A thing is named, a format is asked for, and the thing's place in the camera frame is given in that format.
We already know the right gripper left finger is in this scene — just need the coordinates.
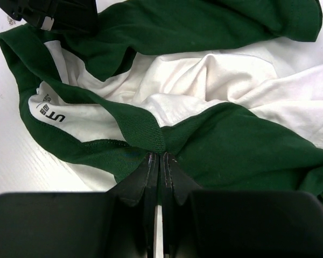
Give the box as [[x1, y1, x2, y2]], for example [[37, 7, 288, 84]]
[[0, 153, 159, 257]]

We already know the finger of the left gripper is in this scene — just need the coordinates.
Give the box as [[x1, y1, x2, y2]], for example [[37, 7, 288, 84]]
[[0, 0, 97, 34]]

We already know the green and white t-shirt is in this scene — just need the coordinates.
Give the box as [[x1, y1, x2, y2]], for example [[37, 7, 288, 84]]
[[0, 1, 323, 204]]

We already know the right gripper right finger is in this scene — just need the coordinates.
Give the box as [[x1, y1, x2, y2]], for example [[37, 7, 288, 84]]
[[160, 153, 323, 257]]

